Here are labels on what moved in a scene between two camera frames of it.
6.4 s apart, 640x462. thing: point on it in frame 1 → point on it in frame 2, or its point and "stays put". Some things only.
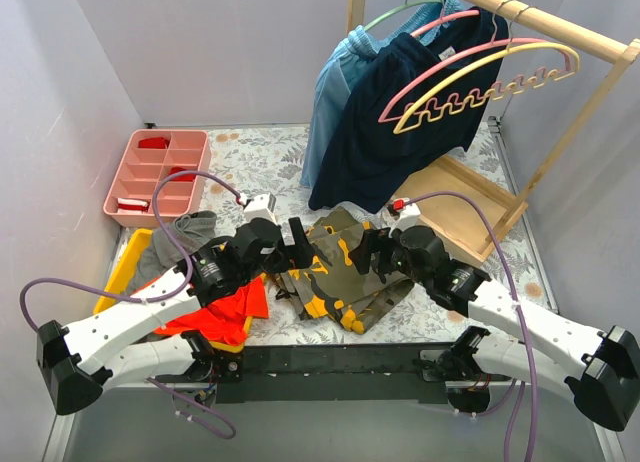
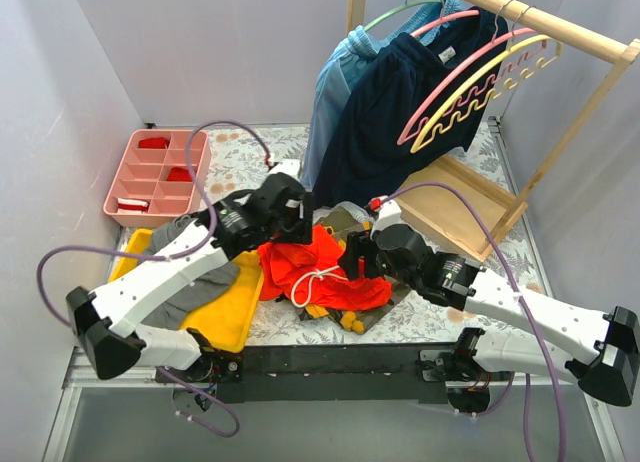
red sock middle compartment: [181, 178] stays put
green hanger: [414, 2] stays put
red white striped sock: [132, 204] stays put
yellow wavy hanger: [432, 110] → [426, 130]
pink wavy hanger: [495, 42] → [419, 119]
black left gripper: [288, 245] → [300, 224]
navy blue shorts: [408, 104] stays put
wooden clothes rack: [464, 205] stays put
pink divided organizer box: [153, 155] stays put
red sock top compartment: [154, 142] stays put
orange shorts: [225, 320] → [310, 272]
